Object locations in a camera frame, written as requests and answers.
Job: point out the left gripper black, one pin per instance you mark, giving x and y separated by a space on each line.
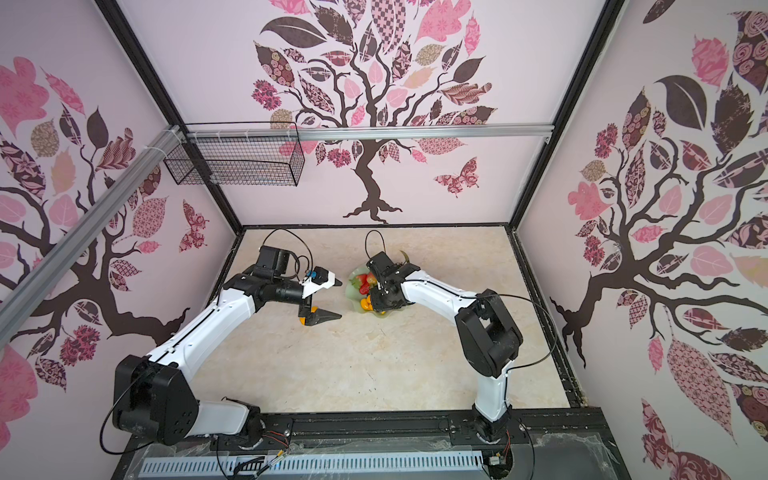
316 317

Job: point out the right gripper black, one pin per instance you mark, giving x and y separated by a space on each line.
377 304

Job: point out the light green wavy fruit bowl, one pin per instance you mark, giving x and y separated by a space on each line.
357 291

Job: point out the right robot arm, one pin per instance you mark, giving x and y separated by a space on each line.
489 337

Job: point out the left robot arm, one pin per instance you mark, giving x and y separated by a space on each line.
153 398

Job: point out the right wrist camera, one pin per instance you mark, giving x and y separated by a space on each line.
381 264

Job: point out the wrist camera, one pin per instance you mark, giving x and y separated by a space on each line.
381 264
318 279

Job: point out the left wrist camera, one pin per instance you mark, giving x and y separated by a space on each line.
318 279

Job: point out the white vented cable duct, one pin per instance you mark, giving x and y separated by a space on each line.
389 465

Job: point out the aluminium rail back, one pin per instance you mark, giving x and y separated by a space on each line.
377 133

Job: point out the aluminium rail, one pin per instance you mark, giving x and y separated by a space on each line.
24 299
377 133

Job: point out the black wire basket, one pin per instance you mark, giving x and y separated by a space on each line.
259 153

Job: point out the black base frame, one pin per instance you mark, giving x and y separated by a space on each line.
570 443

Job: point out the aluminium rail left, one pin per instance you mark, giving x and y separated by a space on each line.
24 299

